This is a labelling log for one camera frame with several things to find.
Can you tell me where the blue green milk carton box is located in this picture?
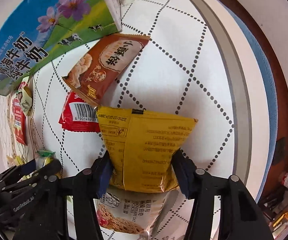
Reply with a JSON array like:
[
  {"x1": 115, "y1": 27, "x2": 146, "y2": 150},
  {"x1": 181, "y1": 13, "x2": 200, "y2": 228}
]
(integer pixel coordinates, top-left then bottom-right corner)
[{"x1": 0, "y1": 0, "x2": 121, "y2": 96}]

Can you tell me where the red triangular snack packet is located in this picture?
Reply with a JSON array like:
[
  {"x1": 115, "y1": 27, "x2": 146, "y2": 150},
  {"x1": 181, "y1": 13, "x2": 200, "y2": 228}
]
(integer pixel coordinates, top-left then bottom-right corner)
[{"x1": 58, "y1": 91, "x2": 100, "y2": 133}]

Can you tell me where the clear yellow biscuit packet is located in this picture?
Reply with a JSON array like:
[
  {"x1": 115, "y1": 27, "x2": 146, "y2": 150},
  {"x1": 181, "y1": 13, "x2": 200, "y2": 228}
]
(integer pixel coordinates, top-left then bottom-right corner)
[{"x1": 33, "y1": 150, "x2": 55, "y2": 177}]

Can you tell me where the blue bed sheet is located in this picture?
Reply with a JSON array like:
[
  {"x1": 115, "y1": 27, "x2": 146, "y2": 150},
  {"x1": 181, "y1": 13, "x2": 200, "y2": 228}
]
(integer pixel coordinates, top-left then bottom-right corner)
[{"x1": 223, "y1": 4, "x2": 278, "y2": 203}]

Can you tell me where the white patterned tablecloth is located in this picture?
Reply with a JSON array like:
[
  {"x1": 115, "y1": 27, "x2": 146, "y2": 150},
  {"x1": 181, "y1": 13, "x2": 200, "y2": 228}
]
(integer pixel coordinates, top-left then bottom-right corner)
[{"x1": 1, "y1": 0, "x2": 270, "y2": 198}]

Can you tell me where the brown snack bar packet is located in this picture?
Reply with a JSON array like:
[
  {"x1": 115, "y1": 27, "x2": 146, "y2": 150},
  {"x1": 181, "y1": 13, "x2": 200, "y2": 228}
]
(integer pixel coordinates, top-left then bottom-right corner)
[{"x1": 62, "y1": 33, "x2": 150, "y2": 107}]

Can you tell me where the cranberry oat cookie packet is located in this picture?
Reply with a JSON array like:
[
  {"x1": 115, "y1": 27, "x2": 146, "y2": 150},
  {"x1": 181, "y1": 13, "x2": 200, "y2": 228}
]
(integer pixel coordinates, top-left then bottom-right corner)
[{"x1": 94, "y1": 186, "x2": 169, "y2": 235}]

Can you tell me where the red white snack packet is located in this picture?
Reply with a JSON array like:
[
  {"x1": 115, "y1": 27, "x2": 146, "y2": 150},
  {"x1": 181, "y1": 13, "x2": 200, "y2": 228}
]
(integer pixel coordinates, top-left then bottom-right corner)
[{"x1": 11, "y1": 76, "x2": 33, "y2": 145}]

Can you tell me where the yellow snack packet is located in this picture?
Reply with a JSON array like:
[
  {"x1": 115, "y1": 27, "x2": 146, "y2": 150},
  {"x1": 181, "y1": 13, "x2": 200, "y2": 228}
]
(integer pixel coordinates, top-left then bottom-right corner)
[{"x1": 97, "y1": 106, "x2": 198, "y2": 193}]

